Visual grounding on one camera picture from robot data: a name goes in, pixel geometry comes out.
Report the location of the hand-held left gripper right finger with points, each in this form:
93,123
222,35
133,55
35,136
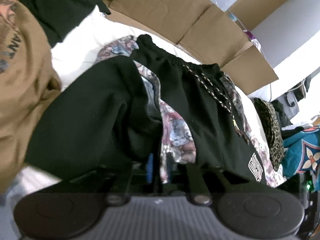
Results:
197,185

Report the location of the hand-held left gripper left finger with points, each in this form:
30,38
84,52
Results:
150,167

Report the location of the black shorts with patterned lining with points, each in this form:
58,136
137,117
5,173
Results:
87,117

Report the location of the teal printed cloth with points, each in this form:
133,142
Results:
300,150

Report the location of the leopard print cloth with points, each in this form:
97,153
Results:
271,130

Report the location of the cream printed bedsheet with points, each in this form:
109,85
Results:
75,45

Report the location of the brown printed hoodie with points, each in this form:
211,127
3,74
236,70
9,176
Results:
22,92

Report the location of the purple printed packet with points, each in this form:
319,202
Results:
252,40

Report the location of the flat cardboard sheet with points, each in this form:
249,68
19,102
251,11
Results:
162,12

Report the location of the black garment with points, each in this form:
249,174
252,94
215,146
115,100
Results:
57,10

